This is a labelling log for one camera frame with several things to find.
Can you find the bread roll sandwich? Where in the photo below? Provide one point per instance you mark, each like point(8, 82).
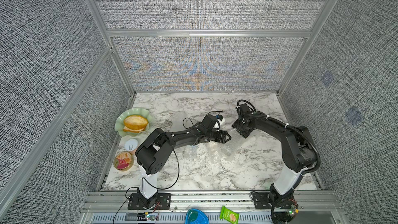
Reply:
point(135, 123)

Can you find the green snack packet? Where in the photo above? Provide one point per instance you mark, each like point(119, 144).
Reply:
point(229, 215)

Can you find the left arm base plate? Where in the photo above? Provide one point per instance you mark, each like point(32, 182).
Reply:
point(160, 201)

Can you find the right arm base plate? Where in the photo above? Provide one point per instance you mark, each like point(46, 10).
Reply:
point(270, 199)

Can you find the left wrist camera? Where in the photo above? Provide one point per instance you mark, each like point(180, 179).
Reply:
point(211, 122)

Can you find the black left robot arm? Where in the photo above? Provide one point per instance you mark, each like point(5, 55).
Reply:
point(156, 149)

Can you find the blue plastic container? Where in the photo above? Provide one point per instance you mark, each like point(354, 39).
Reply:
point(195, 216)

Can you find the aluminium front rail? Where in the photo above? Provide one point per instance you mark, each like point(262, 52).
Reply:
point(110, 207)

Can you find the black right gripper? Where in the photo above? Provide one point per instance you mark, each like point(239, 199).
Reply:
point(234, 126)

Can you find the white round lid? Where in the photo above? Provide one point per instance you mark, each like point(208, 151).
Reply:
point(131, 145)

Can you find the round food cup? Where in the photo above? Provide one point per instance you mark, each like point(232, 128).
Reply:
point(123, 161)

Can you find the green scalloped glass plate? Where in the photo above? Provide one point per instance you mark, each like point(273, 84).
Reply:
point(119, 125)

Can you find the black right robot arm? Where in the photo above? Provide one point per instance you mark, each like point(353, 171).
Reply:
point(299, 154)

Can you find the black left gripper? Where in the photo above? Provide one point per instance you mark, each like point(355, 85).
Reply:
point(222, 137)

